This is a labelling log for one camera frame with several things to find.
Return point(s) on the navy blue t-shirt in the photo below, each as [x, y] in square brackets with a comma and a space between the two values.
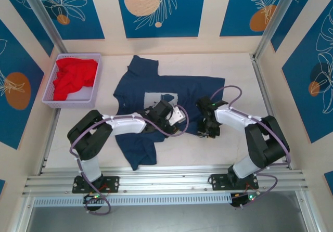
[145, 76]

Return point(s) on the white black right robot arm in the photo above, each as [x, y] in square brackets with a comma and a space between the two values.
[234, 117]

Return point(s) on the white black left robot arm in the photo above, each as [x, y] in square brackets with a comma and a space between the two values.
[125, 124]

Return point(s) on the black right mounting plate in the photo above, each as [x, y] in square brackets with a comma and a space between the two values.
[218, 182]

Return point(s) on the black mounting plate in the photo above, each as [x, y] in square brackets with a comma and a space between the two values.
[113, 183]
[218, 182]

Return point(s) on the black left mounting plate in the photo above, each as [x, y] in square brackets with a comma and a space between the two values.
[113, 183]

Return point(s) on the red cloth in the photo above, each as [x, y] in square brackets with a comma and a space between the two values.
[72, 76]

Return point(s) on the lavender plastic basket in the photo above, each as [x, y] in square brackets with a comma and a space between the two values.
[48, 96]

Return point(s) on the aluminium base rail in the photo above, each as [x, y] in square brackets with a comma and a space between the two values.
[166, 182]

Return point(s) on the aluminium side rail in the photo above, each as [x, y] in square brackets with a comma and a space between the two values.
[259, 73]
[53, 125]

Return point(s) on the aluminium corner post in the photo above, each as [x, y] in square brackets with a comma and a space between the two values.
[277, 18]
[43, 16]

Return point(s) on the aluminium frame bar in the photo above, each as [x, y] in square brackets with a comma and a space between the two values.
[15, 224]
[309, 216]

